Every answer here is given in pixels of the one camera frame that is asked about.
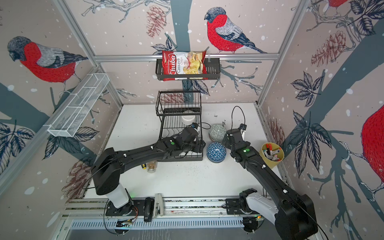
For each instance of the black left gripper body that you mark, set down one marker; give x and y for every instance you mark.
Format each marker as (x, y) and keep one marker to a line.
(198, 146)

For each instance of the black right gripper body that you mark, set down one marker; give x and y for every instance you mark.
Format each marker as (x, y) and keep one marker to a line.
(225, 139)

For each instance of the blue patterned bowl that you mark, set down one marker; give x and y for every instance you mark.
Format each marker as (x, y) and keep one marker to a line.
(216, 152)

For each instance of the white ceramic bowl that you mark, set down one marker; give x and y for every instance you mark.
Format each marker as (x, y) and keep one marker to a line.
(188, 117)

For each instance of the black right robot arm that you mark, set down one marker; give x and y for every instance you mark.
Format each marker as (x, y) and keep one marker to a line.
(293, 215)

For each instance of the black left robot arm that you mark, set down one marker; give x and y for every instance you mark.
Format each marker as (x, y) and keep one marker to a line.
(111, 164)

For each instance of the black two-tier dish rack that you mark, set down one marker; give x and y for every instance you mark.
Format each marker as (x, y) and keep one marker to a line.
(169, 108)

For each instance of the grey green patterned bowl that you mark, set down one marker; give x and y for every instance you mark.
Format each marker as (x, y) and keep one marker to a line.
(217, 133)

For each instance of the yellow cup with markers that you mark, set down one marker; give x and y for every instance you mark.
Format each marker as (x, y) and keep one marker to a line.
(272, 154)

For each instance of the small glass spice jar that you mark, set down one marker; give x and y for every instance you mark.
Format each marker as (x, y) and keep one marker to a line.
(152, 166)

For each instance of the red cassava chips bag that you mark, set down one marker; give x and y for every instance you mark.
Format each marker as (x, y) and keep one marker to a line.
(183, 63)

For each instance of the black wall wire basket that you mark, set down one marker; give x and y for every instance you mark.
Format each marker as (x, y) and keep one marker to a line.
(212, 67)

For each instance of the white wire wall shelf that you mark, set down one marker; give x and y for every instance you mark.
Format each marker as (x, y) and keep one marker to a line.
(69, 120)

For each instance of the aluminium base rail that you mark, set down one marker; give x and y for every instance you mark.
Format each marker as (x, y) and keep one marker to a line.
(169, 213)

